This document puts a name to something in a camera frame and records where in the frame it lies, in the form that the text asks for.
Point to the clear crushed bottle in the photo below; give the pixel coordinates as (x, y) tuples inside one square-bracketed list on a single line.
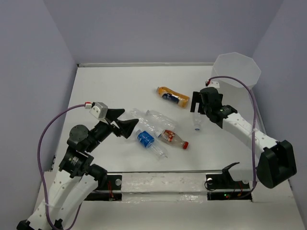
[(144, 123)]

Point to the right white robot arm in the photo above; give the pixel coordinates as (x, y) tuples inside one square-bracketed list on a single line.
[(276, 159)]

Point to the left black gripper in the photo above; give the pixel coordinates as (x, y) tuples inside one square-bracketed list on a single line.
[(126, 126)]

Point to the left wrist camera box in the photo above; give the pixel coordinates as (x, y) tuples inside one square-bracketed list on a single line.
[(99, 110)]

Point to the blue label water bottle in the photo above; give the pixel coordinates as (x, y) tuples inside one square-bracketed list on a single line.
[(148, 142)]

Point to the white plastic bin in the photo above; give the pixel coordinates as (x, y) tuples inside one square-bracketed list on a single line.
[(238, 66)]

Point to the clear long bottle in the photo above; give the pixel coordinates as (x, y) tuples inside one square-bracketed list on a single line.
[(162, 120)]

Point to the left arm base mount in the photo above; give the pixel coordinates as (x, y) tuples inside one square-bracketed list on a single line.
[(109, 191)]

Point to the orange juice bottle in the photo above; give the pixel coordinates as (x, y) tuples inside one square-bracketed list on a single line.
[(166, 93)]

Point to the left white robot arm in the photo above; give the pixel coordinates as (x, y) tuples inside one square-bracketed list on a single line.
[(77, 176)]

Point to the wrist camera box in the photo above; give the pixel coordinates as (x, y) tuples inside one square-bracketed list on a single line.
[(99, 110), (212, 83)]

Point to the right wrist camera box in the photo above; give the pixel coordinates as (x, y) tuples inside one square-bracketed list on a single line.
[(212, 83)]

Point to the clear bottle white cap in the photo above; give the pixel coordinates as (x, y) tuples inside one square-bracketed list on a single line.
[(197, 121)]

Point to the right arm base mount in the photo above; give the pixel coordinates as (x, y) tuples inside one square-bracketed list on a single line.
[(222, 187)]

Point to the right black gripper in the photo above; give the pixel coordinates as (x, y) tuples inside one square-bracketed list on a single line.
[(196, 98)]

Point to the red cap tea bottle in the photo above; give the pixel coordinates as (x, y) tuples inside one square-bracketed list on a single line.
[(171, 138)]

